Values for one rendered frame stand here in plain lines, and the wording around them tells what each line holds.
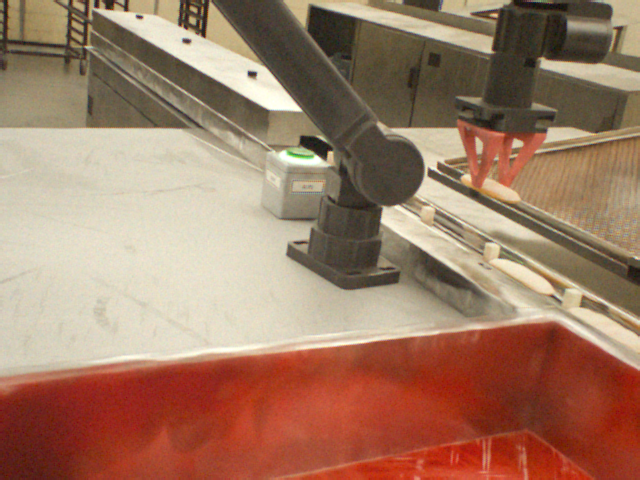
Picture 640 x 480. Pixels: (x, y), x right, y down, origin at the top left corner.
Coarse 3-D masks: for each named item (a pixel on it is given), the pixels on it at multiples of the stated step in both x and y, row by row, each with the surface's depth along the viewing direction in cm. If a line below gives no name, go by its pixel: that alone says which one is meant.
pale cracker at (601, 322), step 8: (576, 312) 90; (584, 312) 90; (592, 312) 90; (584, 320) 88; (592, 320) 88; (600, 320) 88; (608, 320) 88; (600, 328) 87; (608, 328) 87; (616, 328) 87; (624, 328) 87; (616, 336) 85; (624, 336) 85; (632, 336) 85; (624, 344) 84; (632, 344) 84
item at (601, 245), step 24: (552, 144) 138; (576, 144) 140; (600, 144) 141; (624, 144) 141; (456, 168) 131; (576, 168) 130; (600, 168) 130; (624, 168) 130; (528, 192) 121; (552, 192) 121; (576, 192) 120; (600, 192) 120; (624, 192) 120; (552, 216) 108; (576, 216) 112; (600, 216) 112; (600, 240) 102
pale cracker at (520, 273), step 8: (496, 264) 101; (504, 264) 101; (512, 264) 101; (504, 272) 100; (512, 272) 99; (520, 272) 99; (528, 272) 99; (520, 280) 97; (528, 280) 97; (536, 280) 97; (544, 280) 98; (536, 288) 96; (544, 288) 96; (552, 288) 97
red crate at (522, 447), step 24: (504, 432) 71; (528, 432) 72; (384, 456) 65; (408, 456) 66; (432, 456) 66; (456, 456) 67; (480, 456) 67; (504, 456) 68; (528, 456) 68; (552, 456) 69
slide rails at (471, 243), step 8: (304, 144) 151; (312, 144) 152; (320, 152) 147; (408, 208) 122; (416, 208) 122; (432, 224) 116; (440, 224) 116; (448, 224) 117; (448, 232) 113; (456, 232) 114; (464, 240) 111; (472, 240) 111; (472, 248) 109; (480, 248) 109; (552, 296) 96; (560, 296) 96; (584, 304) 95; (600, 312) 93
